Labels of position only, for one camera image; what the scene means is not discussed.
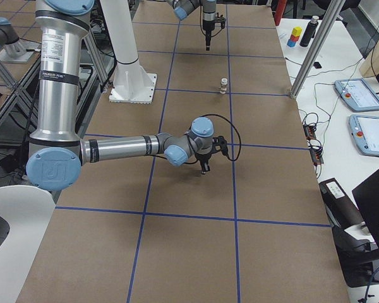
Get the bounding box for stacked colour blocks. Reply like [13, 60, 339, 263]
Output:
[287, 27, 303, 47]

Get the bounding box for black usb hub with cables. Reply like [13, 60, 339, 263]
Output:
[303, 124, 323, 166]

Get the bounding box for left teach pendant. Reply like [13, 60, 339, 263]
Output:
[334, 78, 379, 112]

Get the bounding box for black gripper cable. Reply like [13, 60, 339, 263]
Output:
[205, 114, 242, 163]
[199, 0, 227, 39]

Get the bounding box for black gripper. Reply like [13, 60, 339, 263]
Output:
[202, 19, 215, 51]
[196, 153, 212, 172]

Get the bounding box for teach pendant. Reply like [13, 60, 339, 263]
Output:
[348, 114, 379, 157]
[334, 78, 379, 112]

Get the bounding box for black electronic device box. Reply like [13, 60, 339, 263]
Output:
[319, 178, 364, 229]

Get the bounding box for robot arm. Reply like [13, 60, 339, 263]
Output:
[167, 0, 219, 51]
[26, 1, 215, 191]

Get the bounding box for white PPR valve with handle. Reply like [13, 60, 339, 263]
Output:
[219, 78, 228, 94]

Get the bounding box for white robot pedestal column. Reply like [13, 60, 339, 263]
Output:
[100, 0, 157, 104]

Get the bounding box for right teach pendant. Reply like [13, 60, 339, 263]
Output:
[348, 114, 379, 157]

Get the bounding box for grey aluminium frame post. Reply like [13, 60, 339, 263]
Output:
[289, 0, 345, 99]

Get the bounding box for white chair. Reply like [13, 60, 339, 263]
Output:
[0, 185, 55, 302]

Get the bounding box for black laptop monitor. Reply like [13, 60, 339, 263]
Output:
[352, 169, 379, 247]

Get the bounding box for black water bottle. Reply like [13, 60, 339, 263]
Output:
[299, 16, 320, 47]

